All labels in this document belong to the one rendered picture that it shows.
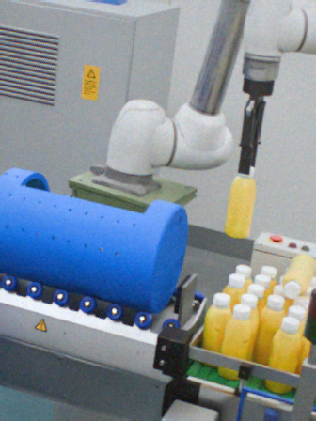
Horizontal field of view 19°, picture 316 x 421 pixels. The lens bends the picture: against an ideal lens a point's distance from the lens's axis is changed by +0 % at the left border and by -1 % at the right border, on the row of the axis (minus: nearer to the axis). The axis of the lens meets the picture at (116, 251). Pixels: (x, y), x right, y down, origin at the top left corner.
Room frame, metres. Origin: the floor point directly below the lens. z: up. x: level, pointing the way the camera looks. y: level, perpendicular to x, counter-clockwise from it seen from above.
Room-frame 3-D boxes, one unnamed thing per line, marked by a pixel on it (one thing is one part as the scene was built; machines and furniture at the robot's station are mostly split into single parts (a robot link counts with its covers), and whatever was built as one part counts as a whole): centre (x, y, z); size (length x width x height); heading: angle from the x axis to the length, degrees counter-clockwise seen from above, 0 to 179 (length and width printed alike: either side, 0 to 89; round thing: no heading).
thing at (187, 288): (2.18, -0.19, 0.99); 0.10 x 0.02 x 0.12; 160
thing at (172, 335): (1.98, -0.16, 0.95); 0.10 x 0.07 x 0.10; 160
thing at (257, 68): (2.27, -0.30, 1.59); 0.09 x 0.09 x 0.06
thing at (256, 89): (2.27, -0.30, 1.52); 0.08 x 0.07 x 0.09; 160
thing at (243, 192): (2.26, -0.30, 1.24); 0.07 x 0.07 x 0.16
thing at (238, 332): (1.99, -0.31, 0.98); 0.07 x 0.07 x 0.16
